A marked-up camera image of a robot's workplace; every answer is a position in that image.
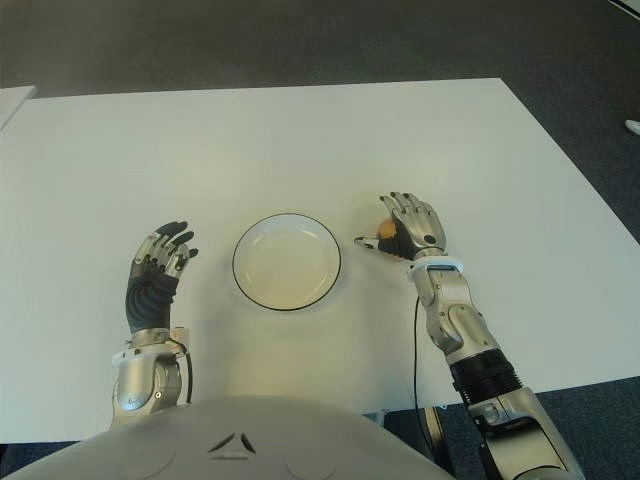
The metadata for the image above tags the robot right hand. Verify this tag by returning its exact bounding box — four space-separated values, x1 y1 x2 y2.
353 190 449 262

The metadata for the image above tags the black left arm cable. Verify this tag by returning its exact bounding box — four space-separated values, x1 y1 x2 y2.
183 349 195 404

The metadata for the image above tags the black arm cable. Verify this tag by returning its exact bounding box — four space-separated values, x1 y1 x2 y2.
411 293 437 454
183 349 195 404

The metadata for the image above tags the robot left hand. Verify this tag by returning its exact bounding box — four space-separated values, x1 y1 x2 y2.
123 220 199 334

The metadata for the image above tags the grey robot torso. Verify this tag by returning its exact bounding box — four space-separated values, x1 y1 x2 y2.
0 394 591 480

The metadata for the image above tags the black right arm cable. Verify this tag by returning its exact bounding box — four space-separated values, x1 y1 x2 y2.
411 293 437 454

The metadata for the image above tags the white plate black rim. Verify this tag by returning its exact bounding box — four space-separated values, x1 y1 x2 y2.
231 213 343 313

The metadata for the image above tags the white side table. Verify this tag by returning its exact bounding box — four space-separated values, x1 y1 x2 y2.
0 85 39 132

